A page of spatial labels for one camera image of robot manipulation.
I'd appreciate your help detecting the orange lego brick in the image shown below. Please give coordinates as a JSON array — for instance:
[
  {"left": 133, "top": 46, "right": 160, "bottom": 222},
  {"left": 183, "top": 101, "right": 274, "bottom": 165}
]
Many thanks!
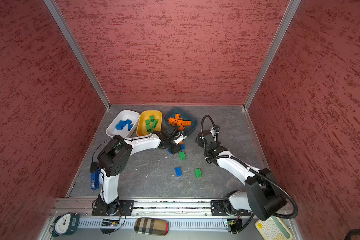
[{"left": 168, "top": 118, "right": 176, "bottom": 124}]

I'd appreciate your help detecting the green long lego brick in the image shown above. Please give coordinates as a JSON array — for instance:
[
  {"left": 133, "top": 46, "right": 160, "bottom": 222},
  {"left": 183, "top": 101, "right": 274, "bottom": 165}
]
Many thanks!
[{"left": 151, "top": 119, "right": 158, "bottom": 129}]

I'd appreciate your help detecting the green small lego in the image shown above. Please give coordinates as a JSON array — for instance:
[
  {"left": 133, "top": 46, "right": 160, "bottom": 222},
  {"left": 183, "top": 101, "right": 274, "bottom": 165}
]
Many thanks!
[{"left": 179, "top": 152, "right": 186, "bottom": 161}]

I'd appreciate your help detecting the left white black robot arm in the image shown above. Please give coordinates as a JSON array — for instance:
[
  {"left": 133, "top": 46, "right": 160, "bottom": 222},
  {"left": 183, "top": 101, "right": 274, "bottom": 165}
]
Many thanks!
[{"left": 91, "top": 126, "right": 187, "bottom": 214}]

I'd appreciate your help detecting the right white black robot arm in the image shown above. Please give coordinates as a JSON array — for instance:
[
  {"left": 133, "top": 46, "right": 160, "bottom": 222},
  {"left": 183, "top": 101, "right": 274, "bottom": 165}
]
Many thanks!
[{"left": 195, "top": 115, "right": 299, "bottom": 221}]

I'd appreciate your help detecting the teal plastic container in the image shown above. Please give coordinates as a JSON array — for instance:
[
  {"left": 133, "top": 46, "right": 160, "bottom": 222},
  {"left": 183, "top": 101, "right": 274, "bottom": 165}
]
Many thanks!
[{"left": 164, "top": 108, "right": 198, "bottom": 134}]

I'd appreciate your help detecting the yellow plastic container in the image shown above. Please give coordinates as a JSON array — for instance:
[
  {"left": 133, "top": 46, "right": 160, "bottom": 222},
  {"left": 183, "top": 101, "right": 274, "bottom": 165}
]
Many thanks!
[{"left": 137, "top": 110, "right": 163, "bottom": 137}]

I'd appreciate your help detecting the white plastic container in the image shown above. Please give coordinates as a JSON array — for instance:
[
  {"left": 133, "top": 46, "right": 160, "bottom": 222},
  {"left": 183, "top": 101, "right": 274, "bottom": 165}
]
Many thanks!
[{"left": 106, "top": 110, "right": 140, "bottom": 138}]

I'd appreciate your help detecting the plaid fabric case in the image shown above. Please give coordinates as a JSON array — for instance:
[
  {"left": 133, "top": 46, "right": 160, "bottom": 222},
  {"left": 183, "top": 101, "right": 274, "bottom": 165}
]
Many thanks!
[{"left": 134, "top": 218, "right": 169, "bottom": 236}]

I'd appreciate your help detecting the yellow calculator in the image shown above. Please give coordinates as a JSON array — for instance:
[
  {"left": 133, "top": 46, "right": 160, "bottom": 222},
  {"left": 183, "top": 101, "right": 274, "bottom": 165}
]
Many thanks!
[{"left": 255, "top": 216, "right": 294, "bottom": 240}]

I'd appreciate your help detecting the teal analog clock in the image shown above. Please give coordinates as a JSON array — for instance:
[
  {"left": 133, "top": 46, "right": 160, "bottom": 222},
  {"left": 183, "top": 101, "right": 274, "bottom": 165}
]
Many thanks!
[{"left": 50, "top": 213, "right": 80, "bottom": 238}]

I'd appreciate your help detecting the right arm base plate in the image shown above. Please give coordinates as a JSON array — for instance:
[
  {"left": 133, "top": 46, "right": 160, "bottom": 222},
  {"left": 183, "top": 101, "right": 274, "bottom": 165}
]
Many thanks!
[{"left": 210, "top": 200, "right": 251, "bottom": 217}]

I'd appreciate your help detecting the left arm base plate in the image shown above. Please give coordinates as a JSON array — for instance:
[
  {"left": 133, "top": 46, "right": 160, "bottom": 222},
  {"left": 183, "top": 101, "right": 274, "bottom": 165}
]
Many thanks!
[{"left": 91, "top": 200, "right": 135, "bottom": 216}]

